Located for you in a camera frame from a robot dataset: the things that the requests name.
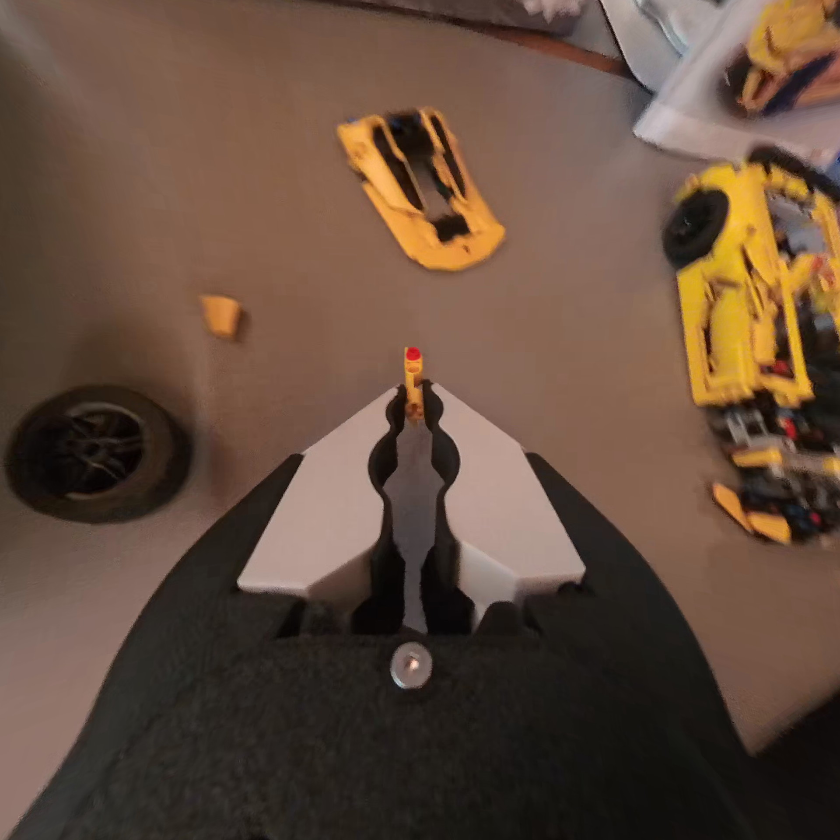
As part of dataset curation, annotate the black toy wheel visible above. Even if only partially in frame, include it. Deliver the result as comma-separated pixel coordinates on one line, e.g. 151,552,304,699
5,384,193,525

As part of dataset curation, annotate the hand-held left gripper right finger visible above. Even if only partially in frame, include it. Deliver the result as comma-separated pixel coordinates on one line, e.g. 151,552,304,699
421,379,586,636

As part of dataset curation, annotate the white instruction booklet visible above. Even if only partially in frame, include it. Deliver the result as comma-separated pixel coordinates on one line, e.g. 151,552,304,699
600,0,840,161

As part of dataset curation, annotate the yellow toy brick car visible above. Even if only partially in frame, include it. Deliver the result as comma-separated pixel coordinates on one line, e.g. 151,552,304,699
661,147,840,547

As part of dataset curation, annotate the small yellow trapezoid panel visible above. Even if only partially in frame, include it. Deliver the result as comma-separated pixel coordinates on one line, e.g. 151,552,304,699
199,294,244,340

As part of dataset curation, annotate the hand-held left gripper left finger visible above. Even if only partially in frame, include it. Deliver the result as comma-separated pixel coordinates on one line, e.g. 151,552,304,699
236,385,406,636

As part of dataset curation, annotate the yellow toy car hood panel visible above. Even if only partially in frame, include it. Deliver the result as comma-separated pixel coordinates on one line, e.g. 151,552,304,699
336,106,508,273

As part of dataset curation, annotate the yellow pin with red end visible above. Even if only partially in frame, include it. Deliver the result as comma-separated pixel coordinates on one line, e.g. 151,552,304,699
402,346,425,421

